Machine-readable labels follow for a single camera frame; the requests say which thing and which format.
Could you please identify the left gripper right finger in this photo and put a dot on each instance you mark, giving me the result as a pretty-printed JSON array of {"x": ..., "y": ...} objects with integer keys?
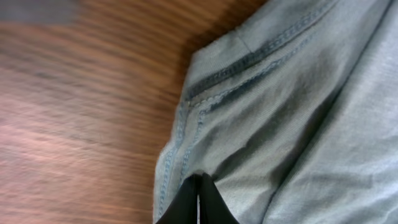
[{"x": 213, "y": 209}]

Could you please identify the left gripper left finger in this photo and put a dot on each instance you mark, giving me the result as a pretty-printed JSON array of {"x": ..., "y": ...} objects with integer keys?
[{"x": 183, "y": 209}]

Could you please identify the light blue t-shirt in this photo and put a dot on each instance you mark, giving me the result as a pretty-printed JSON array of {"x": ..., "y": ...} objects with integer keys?
[{"x": 293, "y": 115}]

